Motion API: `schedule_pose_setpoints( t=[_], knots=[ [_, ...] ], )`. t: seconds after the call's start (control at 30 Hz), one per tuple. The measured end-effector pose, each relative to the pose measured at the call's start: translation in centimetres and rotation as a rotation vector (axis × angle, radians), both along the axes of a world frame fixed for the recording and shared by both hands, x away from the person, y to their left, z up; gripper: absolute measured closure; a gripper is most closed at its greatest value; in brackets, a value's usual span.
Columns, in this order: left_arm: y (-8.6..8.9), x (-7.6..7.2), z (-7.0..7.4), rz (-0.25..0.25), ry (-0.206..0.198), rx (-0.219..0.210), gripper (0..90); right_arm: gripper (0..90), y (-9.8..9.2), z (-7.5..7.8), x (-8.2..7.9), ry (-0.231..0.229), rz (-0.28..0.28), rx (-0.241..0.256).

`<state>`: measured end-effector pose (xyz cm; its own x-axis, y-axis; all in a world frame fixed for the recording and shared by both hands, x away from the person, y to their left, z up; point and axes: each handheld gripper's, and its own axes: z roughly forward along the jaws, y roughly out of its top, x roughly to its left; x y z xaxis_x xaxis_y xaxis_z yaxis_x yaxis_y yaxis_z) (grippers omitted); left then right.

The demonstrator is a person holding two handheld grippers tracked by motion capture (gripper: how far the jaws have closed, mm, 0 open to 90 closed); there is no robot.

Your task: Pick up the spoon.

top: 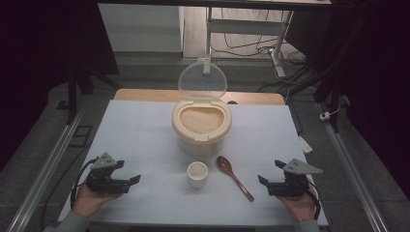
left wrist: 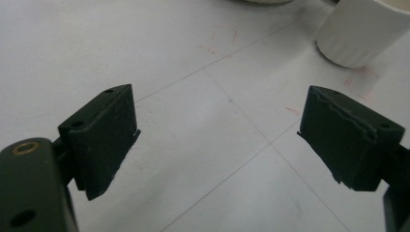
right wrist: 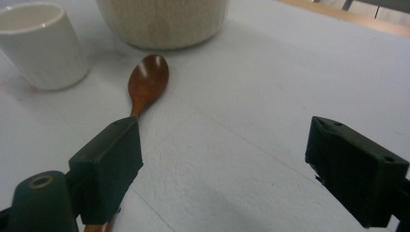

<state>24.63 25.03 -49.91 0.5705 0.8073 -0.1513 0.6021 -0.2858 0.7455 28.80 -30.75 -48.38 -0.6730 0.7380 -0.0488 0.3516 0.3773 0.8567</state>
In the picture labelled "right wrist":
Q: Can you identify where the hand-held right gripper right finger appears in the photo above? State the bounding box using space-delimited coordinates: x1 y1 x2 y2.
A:
305 115 410 229

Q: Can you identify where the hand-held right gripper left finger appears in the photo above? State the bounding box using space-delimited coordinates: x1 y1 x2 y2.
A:
68 116 145 226

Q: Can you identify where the brown wooden spoon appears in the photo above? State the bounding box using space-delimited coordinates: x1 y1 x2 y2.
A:
82 53 170 232

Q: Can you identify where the white cup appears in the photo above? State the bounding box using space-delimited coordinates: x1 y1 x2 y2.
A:
0 1 91 92

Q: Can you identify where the cream ribbed pot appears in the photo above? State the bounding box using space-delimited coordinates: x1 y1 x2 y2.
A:
95 0 230 51

